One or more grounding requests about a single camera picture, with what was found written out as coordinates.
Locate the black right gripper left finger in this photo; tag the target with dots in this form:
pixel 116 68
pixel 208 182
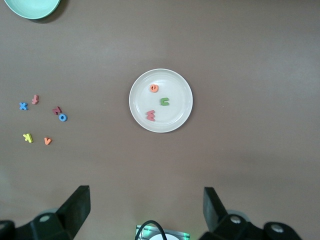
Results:
pixel 72 212

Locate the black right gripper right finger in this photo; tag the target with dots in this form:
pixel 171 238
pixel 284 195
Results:
pixel 217 217

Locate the pink letter w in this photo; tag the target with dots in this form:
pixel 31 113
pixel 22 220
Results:
pixel 151 116

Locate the green letter u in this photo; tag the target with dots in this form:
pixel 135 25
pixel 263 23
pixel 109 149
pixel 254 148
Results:
pixel 164 103

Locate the orange letter e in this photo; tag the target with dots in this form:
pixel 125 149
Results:
pixel 152 88

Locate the orange letter v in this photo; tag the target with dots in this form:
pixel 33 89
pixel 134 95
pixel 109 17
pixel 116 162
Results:
pixel 47 142

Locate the yellow letter k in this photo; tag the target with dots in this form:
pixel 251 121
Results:
pixel 29 138

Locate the blue letter o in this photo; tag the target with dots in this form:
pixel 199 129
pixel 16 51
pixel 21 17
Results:
pixel 60 117

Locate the dark red letter z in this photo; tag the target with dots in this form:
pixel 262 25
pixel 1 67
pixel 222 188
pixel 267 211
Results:
pixel 57 111

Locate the beige plate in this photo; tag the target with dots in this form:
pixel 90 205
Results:
pixel 175 117

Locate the blue letter x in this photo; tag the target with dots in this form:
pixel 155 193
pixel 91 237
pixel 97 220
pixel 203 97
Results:
pixel 23 106

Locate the pink letter f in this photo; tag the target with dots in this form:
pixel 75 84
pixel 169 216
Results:
pixel 35 100

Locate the pale green plate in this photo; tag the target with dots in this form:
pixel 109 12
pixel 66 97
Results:
pixel 32 8

